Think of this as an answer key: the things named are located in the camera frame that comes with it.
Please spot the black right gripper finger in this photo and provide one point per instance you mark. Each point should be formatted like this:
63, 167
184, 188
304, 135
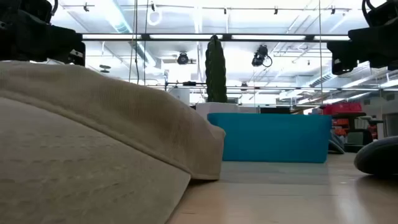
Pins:
337, 46

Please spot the beige knitted hat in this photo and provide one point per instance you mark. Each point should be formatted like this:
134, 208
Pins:
93, 140

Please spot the dark blue hat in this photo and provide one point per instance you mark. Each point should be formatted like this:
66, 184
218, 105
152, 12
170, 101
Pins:
379, 157

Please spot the black ceiling disc fixture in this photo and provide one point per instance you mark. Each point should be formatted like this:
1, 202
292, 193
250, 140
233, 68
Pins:
105, 67

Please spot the red storage crate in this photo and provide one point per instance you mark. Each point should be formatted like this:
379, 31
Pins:
342, 109

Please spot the black round ceiling spotlight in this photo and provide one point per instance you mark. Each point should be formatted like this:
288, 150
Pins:
183, 58

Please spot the blue plastic bin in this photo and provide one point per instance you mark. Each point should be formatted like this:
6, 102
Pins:
273, 138

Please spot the green cactus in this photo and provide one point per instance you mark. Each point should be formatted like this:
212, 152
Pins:
216, 71

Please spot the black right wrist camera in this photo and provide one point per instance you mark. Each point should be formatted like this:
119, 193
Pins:
382, 12

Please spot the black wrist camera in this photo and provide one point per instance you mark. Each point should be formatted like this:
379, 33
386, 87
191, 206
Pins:
382, 12
21, 6

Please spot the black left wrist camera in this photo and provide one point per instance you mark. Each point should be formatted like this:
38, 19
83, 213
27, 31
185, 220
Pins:
21, 6

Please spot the black background rail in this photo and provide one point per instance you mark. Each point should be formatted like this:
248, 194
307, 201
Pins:
280, 88

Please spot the black overhead camera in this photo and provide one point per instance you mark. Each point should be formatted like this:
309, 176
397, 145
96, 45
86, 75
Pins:
260, 56

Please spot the black overhead frame bar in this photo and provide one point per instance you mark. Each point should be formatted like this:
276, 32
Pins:
217, 37

